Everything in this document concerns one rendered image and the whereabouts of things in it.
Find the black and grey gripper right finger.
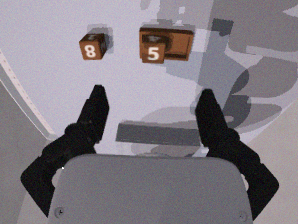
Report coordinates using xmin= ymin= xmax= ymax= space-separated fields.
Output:
xmin=195 ymin=89 xmax=279 ymax=221

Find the brown shallow tray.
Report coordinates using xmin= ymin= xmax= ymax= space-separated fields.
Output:
xmin=139 ymin=28 xmax=194 ymax=61

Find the brown calendar cube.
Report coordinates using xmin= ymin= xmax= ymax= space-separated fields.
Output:
xmin=142 ymin=35 xmax=166 ymax=64
xmin=79 ymin=33 xmax=107 ymax=60

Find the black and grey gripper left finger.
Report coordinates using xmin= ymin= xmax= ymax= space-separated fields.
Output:
xmin=20 ymin=85 xmax=110 ymax=218

